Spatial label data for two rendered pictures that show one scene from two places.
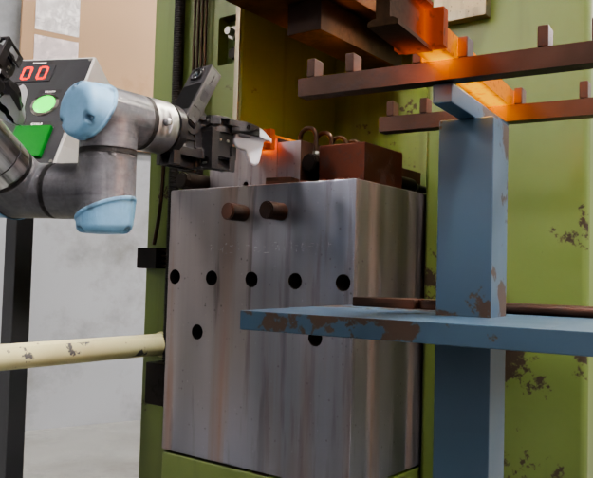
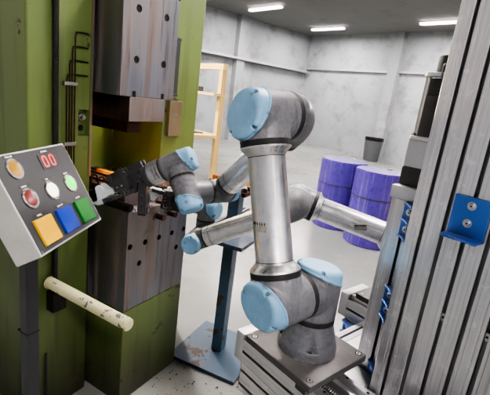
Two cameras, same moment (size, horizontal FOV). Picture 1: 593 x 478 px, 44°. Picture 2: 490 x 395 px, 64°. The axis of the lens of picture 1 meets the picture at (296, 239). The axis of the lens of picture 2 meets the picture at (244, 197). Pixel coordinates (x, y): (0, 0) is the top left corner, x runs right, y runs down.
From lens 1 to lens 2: 2.12 m
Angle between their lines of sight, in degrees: 98
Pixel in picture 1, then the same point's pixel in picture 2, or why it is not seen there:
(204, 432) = (141, 295)
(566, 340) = not seen: hidden behind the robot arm
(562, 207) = not seen: hidden behind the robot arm
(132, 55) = not seen: outside the picture
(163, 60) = (38, 125)
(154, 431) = (42, 325)
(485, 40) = (175, 142)
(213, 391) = (144, 279)
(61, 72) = (58, 157)
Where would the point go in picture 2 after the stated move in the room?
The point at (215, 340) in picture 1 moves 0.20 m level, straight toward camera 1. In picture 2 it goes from (146, 262) to (191, 263)
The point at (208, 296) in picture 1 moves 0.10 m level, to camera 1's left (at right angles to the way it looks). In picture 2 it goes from (143, 248) to (139, 258)
